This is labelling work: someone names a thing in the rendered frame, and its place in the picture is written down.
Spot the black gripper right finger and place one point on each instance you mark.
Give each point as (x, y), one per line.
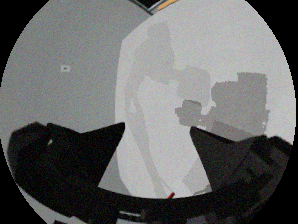
(221, 157)

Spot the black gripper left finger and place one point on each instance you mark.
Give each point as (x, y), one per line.
(92, 150)

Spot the dark grey open box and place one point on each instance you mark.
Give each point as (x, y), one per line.
(196, 220)

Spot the red peg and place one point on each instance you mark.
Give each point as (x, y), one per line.
(171, 195)

